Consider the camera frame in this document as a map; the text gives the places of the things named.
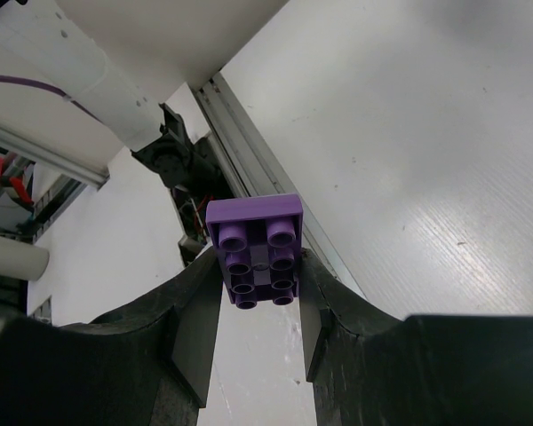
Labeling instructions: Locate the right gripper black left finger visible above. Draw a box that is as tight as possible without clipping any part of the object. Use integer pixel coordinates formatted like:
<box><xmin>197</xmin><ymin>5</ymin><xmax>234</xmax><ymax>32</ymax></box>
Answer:
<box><xmin>0</xmin><ymin>250</ymin><xmax>220</xmax><ymax>425</ymax></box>

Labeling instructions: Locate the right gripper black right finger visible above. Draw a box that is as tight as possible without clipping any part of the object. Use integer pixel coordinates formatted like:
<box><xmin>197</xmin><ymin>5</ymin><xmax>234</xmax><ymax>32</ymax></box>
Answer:
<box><xmin>299</xmin><ymin>250</ymin><xmax>533</xmax><ymax>425</ymax></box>

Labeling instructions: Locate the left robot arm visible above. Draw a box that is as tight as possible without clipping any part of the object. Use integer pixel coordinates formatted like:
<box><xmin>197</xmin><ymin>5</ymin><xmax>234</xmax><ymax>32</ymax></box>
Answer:
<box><xmin>0</xmin><ymin>1</ymin><xmax>222</xmax><ymax>195</ymax></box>

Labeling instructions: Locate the aluminium table rail front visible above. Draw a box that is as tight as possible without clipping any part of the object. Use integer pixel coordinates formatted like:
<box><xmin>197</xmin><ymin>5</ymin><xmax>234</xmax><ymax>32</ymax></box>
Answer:
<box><xmin>195</xmin><ymin>73</ymin><xmax>364</xmax><ymax>296</ymax></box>

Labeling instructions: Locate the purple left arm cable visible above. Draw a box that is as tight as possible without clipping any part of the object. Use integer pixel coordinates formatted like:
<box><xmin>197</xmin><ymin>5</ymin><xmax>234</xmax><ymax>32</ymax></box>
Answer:
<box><xmin>0</xmin><ymin>72</ymin><xmax>112</xmax><ymax>130</ymax></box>

